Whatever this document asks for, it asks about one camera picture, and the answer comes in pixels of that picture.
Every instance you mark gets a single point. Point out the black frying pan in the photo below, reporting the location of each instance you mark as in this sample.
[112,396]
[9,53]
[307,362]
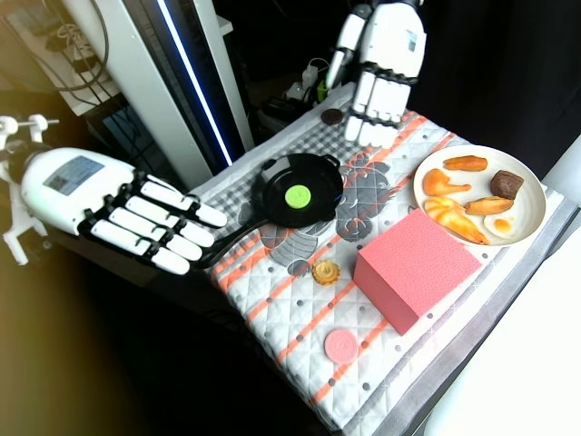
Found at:
[318,181]

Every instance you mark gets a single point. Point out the pink foam block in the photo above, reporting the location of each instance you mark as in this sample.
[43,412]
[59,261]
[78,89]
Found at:
[408,259]

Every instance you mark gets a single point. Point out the white charger plug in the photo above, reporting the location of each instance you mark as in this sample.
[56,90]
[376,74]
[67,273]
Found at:
[312,72]

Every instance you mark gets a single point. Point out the brown round disc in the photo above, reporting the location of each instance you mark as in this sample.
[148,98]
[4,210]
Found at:
[331,116]

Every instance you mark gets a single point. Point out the white power strip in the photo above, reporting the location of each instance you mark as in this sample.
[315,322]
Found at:
[299,91]

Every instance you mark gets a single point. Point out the golden toy pastry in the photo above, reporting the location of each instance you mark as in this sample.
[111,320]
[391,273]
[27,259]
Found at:
[489,205]
[465,162]

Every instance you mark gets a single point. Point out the orange toy chicken drumstick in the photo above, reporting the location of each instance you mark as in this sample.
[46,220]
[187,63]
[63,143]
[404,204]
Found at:
[438,181]

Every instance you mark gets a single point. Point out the green round disc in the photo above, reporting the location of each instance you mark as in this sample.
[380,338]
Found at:
[298,197]

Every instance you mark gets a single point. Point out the brown toy meat chunk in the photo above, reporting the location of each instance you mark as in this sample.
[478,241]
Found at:
[507,184]

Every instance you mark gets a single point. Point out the orange toy shrimp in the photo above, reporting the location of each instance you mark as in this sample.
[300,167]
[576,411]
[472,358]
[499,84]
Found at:
[454,220]

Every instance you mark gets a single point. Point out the toy fried egg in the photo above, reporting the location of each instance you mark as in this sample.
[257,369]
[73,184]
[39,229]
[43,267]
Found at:
[498,224]

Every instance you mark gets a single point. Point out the cream round plate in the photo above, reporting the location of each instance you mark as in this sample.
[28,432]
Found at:
[531,209]

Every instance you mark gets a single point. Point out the yellow flower biscuit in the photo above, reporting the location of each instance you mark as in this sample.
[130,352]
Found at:
[324,272]

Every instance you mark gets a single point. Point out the white cabinet with blue strip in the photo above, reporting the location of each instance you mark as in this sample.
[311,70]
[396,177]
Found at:
[150,91]

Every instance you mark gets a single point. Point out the quilt with bear print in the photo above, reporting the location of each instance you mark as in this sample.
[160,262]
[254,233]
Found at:
[290,313]

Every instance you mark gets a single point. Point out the pink round disc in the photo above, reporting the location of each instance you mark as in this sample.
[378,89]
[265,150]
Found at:
[341,346]

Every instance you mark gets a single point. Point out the white shelf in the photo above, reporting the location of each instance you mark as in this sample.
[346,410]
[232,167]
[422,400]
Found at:
[27,54]

